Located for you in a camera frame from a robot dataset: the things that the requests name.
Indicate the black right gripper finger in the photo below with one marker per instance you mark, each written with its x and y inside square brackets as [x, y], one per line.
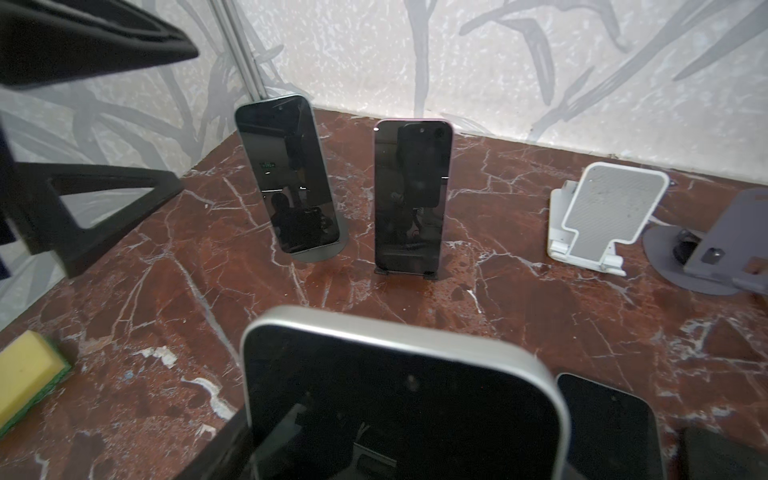
[228, 454]

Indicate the black smartphone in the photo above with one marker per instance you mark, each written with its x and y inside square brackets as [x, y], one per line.
[708, 455]
[282, 145]
[412, 161]

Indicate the large smartphone silver edge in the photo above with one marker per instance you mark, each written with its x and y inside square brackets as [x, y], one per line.
[336, 396]

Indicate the dark round stand base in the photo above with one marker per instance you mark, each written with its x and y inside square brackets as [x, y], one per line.
[328, 251]

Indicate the black folding phone stand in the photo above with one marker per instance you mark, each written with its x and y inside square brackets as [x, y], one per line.
[408, 275]

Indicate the white phone stand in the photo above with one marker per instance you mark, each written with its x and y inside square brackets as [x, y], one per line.
[609, 205]

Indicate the grey round phone stand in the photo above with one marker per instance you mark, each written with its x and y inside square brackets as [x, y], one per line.
[728, 258]

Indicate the yellow sponge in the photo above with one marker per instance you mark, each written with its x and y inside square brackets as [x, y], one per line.
[31, 366]

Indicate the aluminium corner post left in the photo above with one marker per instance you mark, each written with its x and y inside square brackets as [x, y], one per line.
[232, 30]

